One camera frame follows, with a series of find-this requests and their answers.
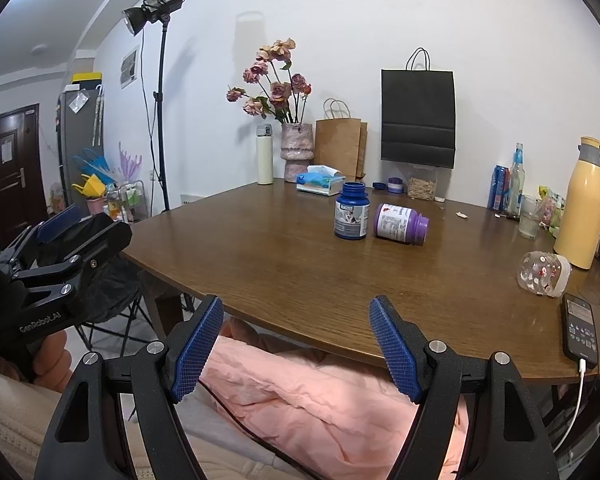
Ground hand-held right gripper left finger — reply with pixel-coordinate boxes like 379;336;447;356
34;294;226;480

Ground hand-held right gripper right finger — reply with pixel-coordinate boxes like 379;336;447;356
369;295;561;480

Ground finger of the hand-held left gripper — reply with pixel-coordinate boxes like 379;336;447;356
11;212;133;312
0;204;86;273

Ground clear cup with red print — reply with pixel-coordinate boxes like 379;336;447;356
516;251;573;300

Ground plain glass cup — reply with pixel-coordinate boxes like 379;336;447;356
517;195;542;240

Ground person's left hand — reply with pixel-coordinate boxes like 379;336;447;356
30;330;73;394

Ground rolling storage cart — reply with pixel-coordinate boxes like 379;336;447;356
105;180;147;224

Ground black folding chair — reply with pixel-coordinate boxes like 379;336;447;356
75;259;193;357

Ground blue and yellow plastic hangers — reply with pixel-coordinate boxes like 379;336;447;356
72;148;117;199

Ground dark wooden door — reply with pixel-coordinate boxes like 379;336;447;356
0;104;49;247

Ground purple plastic hangers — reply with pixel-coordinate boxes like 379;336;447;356
118;142;144;187

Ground grey refrigerator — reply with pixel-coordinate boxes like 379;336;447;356
56;85;105;207

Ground pink quilted garment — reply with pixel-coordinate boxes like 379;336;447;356
130;317;469;480

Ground purple pill bottle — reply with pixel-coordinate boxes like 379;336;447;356
373;203;430;246

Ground blue pill bottle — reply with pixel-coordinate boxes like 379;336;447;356
334;181;370;241

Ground clear grain container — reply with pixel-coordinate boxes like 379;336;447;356
406;163;439;201

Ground white thermos bottle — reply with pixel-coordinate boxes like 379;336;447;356
256;124;275;185

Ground blue tissue box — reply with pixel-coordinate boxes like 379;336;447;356
295;165;346;196

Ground black smartphone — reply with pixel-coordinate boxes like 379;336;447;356
561;292;600;367

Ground blue drink can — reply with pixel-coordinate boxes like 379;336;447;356
487;164;511;211

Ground clear glass bottle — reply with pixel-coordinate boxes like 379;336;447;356
508;142;527;219

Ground snack packets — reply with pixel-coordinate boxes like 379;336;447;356
537;187;566;239

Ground brown paper bag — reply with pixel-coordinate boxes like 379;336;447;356
313;99;369;181

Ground pink ceramic vase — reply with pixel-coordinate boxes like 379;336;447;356
280;123;314;177

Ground yellow thermos jug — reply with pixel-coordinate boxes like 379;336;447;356
553;136;600;270

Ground dried rose bouquet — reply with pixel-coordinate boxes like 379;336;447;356
226;38;313;125

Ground black paper bag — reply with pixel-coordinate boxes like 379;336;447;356
380;48;457;169

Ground studio light on stand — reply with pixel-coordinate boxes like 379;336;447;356
122;0;188;213

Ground white charging cable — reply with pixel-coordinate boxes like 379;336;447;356
551;359;592;457

